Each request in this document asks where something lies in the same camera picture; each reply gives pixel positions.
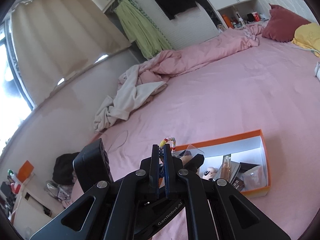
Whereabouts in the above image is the black bag on floor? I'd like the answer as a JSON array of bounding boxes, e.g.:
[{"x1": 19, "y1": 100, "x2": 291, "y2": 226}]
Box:
[{"x1": 52, "y1": 152, "x2": 79, "y2": 185}]

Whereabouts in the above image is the yellow pillow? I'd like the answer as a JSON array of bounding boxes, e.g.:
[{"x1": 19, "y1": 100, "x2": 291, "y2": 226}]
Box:
[{"x1": 292, "y1": 23, "x2": 320, "y2": 57}]

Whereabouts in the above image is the thin necklace cord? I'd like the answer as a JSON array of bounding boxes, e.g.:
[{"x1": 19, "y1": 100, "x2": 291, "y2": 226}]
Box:
[{"x1": 96, "y1": 129, "x2": 130, "y2": 153}]

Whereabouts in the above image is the amber perfume bottle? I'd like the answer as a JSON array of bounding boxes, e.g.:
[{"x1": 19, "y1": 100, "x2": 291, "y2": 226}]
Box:
[{"x1": 220, "y1": 154, "x2": 231, "y2": 181}]

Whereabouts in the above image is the white spray bottle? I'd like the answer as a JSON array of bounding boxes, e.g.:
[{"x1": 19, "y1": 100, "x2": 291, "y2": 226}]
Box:
[{"x1": 233, "y1": 6, "x2": 245, "y2": 26}]

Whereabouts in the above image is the white lint roller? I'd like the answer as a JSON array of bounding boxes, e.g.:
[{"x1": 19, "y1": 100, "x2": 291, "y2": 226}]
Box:
[{"x1": 315, "y1": 62, "x2": 320, "y2": 80}]

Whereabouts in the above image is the beige curtain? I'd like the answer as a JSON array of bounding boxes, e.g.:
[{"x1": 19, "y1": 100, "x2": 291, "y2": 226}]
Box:
[{"x1": 11, "y1": 0, "x2": 131, "y2": 105}]

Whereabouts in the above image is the orange box on dresser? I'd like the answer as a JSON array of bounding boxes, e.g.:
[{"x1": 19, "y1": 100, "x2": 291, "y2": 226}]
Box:
[{"x1": 17, "y1": 160, "x2": 34, "y2": 183}]

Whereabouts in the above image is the colourful bead bracelet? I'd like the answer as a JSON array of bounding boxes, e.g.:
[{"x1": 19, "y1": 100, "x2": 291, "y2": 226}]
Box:
[{"x1": 158, "y1": 135, "x2": 178, "y2": 153}]

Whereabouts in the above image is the pink bed sheet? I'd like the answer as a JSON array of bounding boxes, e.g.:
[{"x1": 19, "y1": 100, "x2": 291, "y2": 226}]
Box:
[{"x1": 101, "y1": 38, "x2": 319, "y2": 239}]

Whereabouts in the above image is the white dog figure keychain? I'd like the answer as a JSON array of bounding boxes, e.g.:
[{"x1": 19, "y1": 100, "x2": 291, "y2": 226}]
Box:
[{"x1": 202, "y1": 167, "x2": 217, "y2": 181}]

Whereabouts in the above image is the grey metal tin box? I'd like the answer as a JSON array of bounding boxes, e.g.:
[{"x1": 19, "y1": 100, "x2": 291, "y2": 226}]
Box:
[{"x1": 228, "y1": 161, "x2": 241, "y2": 184}]

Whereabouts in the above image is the orange bottle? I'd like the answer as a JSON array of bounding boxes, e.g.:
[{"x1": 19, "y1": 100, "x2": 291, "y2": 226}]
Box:
[{"x1": 222, "y1": 15, "x2": 234, "y2": 29}]

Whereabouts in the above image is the beige crumpled garment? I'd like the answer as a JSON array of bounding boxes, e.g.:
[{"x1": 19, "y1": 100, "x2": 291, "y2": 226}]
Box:
[{"x1": 93, "y1": 65, "x2": 167, "y2": 132}]

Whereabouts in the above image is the pink crumpled duvet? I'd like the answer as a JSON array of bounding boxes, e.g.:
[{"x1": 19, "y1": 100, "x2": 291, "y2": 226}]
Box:
[{"x1": 139, "y1": 24, "x2": 264, "y2": 82}]

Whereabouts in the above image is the orange gradient cardboard box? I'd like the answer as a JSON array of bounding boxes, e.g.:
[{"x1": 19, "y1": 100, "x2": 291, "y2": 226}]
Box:
[{"x1": 176, "y1": 129, "x2": 271, "y2": 198}]

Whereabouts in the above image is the white charging cable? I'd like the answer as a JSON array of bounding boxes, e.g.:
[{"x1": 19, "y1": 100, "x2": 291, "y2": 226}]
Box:
[{"x1": 291, "y1": 45, "x2": 318, "y2": 54}]

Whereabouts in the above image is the dark brown small packet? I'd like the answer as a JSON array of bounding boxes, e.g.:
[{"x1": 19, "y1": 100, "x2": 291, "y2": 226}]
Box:
[{"x1": 232, "y1": 177, "x2": 245, "y2": 192}]

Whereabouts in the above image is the dark red pillow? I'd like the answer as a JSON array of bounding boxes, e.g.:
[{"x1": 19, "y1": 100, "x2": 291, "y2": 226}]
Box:
[{"x1": 262, "y1": 4, "x2": 311, "y2": 42}]

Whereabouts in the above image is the red cup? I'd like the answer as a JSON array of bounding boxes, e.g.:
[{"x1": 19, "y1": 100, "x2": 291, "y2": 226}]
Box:
[{"x1": 252, "y1": 12, "x2": 260, "y2": 22}]

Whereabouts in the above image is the green hanging dress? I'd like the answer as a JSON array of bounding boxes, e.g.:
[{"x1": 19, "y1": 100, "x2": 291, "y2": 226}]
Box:
[{"x1": 114, "y1": 0, "x2": 173, "y2": 59}]

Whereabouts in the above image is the white tape roll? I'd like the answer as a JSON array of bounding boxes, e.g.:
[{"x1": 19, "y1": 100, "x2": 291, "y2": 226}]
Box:
[{"x1": 242, "y1": 165, "x2": 267, "y2": 191}]

